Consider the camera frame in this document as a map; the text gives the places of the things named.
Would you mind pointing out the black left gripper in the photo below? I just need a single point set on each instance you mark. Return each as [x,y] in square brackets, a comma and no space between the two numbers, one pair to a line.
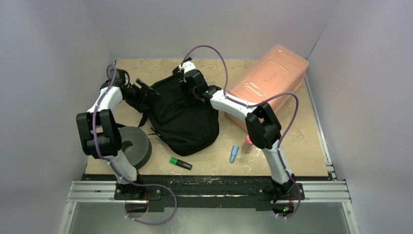
[142,93]

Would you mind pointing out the translucent pink plastic storage box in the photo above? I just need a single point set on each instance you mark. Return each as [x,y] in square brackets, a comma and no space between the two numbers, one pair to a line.
[279,70]

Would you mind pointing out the black student backpack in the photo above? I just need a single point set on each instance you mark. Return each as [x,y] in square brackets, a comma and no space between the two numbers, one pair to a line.
[186,126]

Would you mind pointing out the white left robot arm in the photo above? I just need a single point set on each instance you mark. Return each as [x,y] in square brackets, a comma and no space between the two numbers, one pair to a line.
[99,133]

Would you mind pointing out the grey foam roll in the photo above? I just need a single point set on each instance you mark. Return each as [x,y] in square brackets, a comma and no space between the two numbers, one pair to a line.
[136,146]

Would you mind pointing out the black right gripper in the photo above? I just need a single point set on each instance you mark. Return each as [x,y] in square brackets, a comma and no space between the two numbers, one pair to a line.
[192,82]

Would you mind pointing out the green highlighter marker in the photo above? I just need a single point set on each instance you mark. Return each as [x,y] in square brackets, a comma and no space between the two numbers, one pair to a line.
[180,163]

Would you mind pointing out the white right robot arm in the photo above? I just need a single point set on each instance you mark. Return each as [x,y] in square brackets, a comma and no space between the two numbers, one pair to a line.
[263,127]

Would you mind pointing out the pink capped small bottle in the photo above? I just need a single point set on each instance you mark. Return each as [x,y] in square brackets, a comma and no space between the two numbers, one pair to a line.
[247,145]

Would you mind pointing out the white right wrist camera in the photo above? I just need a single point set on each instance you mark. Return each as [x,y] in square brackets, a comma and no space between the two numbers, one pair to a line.
[186,67]

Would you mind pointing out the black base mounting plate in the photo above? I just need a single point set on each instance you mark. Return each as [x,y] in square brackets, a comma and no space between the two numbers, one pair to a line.
[195,191]

